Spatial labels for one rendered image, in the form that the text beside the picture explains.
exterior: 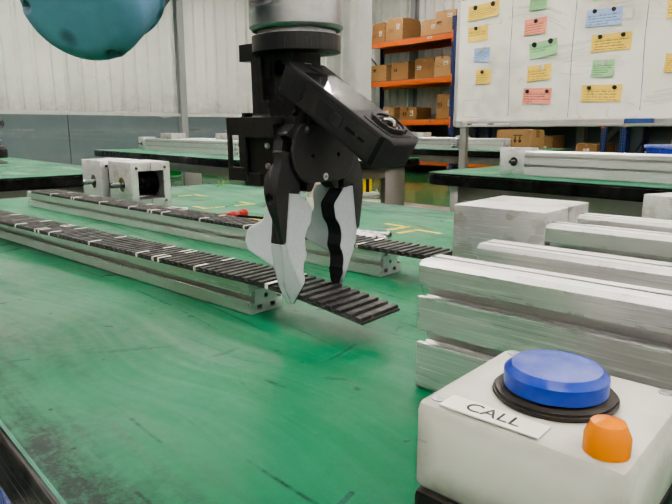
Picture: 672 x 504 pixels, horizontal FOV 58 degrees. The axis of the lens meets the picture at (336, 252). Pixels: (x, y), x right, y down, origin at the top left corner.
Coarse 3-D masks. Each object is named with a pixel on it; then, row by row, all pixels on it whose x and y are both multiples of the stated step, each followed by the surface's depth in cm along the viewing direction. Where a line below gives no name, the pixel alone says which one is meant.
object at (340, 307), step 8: (352, 296) 50; (360, 296) 50; (368, 296) 51; (328, 304) 48; (336, 304) 48; (344, 304) 49; (352, 304) 48; (360, 304) 49; (336, 312) 47; (344, 312) 47
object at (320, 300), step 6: (342, 288) 52; (348, 288) 52; (318, 294) 50; (324, 294) 50; (330, 294) 50; (336, 294) 51; (342, 294) 50; (348, 294) 51; (354, 294) 51; (306, 300) 49; (312, 300) 49; (318, 300) 49; (324, 300) 49; (330, 300) 49; (336, 300) 50; (318, 306) 48
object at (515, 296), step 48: (432, 288) 38; (480, 288) 35; (528, 288) 33; (576, 288) 31; (624, 288) 31; (432, 336) 39; (480, 336) 35; (528, 336) 33; (576, 336) 32; (624, 336) 31; (432, 384) 38
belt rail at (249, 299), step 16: (0, 224) 92; (16, 240) 89; (32, 240) 85; (48, 240) 83; (64, 240) 78; (64, 256) 78; (80, 256) 75; (96, 256) 74; (112, 256) 70; (128, 256) 67; (128, 272) 68; (144, 272) 66; (160, 272) 65; (176, 272) 61; (192, 272) 59; (176, 288) 62; (192, 288) 60; (208, 288) 59; (224, 288) 56; (240, 288) 55; (256, 288) 55; (224, 304) 57; (240, 304) 55; (256, 304) 55; (272, 304) 57
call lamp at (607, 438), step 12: (600, 420) 20; (612, 420) 20; (588, 432) 20; (600, 432) 20; (612, 432) 19; (624, 432) 19; (588, 444) 20; (600, 444) 20; (612, 444) 19; (624, 444) 19; (600, 456) 20; (612, 456) 19; (624, 456) 19
